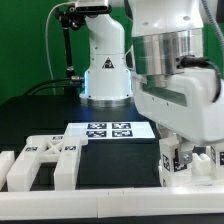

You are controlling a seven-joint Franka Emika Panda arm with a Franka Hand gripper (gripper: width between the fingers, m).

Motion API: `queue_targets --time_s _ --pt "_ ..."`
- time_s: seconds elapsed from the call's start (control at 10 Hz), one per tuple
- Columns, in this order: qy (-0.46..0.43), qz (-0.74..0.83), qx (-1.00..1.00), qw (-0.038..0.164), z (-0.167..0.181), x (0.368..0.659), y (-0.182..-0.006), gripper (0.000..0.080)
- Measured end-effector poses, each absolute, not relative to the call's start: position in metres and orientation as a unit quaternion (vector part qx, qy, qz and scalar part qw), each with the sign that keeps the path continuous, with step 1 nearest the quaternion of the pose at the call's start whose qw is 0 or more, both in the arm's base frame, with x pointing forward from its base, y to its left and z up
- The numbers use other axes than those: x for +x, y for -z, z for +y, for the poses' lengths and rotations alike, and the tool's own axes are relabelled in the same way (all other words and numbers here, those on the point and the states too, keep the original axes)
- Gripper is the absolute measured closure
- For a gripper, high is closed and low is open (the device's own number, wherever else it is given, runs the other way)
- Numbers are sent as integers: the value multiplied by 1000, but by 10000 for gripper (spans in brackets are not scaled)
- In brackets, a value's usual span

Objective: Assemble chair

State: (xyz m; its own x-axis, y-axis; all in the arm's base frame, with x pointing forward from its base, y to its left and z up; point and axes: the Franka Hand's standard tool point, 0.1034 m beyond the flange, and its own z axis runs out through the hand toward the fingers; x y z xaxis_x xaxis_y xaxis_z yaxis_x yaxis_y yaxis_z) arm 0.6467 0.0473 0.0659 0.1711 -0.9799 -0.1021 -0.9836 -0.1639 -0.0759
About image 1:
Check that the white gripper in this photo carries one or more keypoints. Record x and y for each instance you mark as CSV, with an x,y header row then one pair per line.
x,y
185,106

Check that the white chair seat block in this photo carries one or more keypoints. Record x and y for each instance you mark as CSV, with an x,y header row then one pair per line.
x,y
201,172

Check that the white chair back frame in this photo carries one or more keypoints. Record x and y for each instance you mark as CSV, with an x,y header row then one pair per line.
x,y
64,151

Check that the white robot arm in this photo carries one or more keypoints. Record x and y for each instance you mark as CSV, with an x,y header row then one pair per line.
x,y
167,76

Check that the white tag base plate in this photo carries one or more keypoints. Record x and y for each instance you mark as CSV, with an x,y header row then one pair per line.
x,y
111,130

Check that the white front wall bar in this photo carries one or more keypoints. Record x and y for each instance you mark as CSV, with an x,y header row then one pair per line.
x,y
105,203

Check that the white wall bar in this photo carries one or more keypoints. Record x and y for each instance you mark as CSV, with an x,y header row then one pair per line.
x,y
7,159
105,203

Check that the black overhead camera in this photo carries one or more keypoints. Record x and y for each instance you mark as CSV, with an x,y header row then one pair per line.
x,y
92,6

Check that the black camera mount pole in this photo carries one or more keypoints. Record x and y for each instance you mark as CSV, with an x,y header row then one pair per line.
x,y
69,19

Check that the white left wall bar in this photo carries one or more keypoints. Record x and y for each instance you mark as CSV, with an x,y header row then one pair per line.
x,y
7,159

